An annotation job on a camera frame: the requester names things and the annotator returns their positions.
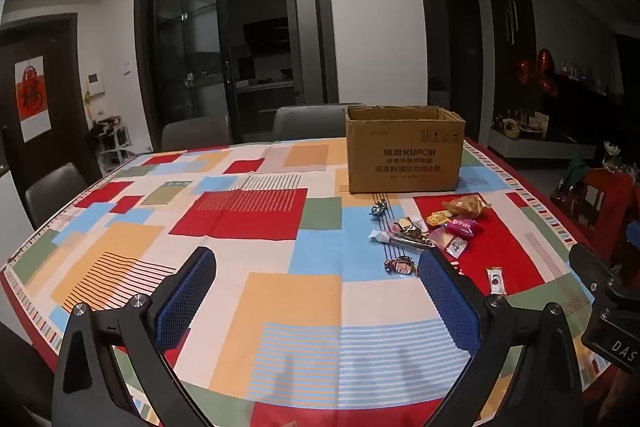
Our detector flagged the brown cardboard box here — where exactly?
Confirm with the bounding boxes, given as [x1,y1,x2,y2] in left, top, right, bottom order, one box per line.
[344,105,467,194]

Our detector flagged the white low cabinet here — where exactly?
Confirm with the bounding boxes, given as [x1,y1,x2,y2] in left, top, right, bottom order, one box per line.
[487,126,597,158]

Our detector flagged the red wooden chair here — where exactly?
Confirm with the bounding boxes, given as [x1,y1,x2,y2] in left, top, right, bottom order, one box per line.
[549,166,637,259]

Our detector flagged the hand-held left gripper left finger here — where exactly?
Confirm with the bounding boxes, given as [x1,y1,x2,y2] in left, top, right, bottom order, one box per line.
[52,247,218,427]

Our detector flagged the pink snack packet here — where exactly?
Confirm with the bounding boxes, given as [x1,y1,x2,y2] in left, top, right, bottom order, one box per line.
[444,217,484,237]

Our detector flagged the grey chair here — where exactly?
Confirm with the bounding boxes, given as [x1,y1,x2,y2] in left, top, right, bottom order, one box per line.
[161,115,232,153]
[24,162,92,231]
[273,103,367,142]

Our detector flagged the small red white snack packet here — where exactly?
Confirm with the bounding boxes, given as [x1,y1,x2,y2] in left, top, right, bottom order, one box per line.
[485,267,509,296]

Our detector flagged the white shoe rack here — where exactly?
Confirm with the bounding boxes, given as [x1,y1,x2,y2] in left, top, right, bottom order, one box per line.
[92,116,132,176]

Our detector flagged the red foil balloons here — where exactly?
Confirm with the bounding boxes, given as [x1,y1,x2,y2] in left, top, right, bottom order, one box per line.
[517,49,559,98]

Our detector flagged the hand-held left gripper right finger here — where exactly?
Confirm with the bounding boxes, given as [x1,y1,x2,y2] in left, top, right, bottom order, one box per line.
[417,247,586,427]

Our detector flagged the red white wall poster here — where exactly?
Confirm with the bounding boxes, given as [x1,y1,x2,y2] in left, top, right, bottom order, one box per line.
[14,56,52,143]

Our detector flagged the gold brown candy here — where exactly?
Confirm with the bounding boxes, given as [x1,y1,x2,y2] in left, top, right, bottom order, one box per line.
[392,217,427,241]

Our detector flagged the colourful patchwork tablecloth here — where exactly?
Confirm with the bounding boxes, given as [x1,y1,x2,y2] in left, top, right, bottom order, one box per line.
[0,136,613,427]

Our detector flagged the dark wooden door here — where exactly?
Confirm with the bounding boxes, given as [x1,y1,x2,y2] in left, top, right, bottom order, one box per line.
[0,26,102,230]

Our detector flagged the dark interior door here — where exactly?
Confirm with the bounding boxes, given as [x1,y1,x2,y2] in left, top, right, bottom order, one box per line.
[444,0,484,134]

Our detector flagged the tall dark cabinet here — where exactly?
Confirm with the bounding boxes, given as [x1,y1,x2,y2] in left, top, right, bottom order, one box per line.
[482,0,532,128]

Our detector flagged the white cartoon print snack packet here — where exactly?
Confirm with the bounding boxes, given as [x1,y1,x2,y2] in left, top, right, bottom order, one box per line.
[431,229,469,261]

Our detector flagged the dark sliding glass door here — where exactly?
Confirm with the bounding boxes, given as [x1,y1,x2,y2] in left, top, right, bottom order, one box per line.
[134,0,337,144]

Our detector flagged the long white snack packet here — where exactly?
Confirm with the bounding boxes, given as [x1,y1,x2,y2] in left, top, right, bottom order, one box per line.
[368,229,434,251]

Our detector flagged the large golden snack packet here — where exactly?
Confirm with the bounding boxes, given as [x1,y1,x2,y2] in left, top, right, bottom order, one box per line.
[442,194,494,219]

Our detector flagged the purple candy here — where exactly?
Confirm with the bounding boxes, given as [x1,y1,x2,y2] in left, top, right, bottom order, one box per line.
[383,256,419,278]

